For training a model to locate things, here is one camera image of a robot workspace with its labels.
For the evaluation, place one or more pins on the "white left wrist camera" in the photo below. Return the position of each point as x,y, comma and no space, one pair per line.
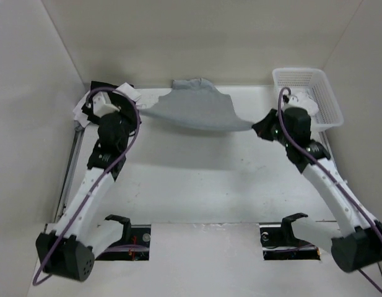
102,105

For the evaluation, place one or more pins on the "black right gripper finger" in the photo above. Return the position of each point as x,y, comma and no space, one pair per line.
271,117
262,129

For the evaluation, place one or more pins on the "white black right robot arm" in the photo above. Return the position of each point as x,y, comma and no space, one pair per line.
358,243

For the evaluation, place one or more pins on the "grey tank top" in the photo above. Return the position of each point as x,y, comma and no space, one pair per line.
197,104

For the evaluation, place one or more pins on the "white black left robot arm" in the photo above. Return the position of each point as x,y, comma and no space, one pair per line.
70,249

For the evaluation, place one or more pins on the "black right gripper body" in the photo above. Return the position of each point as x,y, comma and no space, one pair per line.
281,137

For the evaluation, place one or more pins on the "white folded tank top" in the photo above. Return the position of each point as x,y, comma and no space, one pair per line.
81,118

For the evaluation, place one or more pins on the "black folded tank top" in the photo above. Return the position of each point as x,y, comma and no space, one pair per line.
95,87

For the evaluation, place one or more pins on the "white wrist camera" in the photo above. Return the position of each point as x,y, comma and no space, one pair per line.
297,99
102,105

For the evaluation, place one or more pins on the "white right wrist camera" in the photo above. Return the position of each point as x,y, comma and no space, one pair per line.
297,99

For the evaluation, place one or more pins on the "crumpled white tank top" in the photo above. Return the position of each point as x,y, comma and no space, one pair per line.
310,105

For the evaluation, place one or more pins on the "aluminium table edge rail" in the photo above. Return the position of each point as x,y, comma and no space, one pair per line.
70,170

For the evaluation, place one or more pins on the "white plastic mesh basket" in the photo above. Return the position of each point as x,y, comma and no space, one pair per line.
315,83

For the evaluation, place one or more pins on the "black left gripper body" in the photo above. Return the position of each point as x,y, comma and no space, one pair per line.
126,127

